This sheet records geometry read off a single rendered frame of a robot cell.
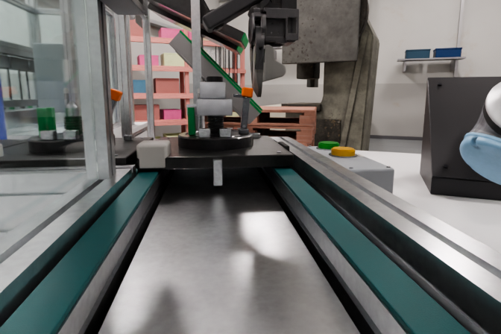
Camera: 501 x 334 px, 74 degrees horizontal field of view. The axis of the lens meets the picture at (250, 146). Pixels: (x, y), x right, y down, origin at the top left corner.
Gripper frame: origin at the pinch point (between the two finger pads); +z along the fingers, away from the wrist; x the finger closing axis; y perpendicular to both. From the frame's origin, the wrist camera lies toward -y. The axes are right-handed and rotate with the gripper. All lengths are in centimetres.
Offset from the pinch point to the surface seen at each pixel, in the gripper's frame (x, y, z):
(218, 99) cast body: -2.2, -7.0, 1.6
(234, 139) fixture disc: -6.3, -4.4, 8.2
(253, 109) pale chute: 19.9, 2.2, 4.7
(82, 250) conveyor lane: -37.1, -18.2, 12.3
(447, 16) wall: 627, 502, -161
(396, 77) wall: 669, 420, -35
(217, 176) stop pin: -13.2, -7.5, 12.9
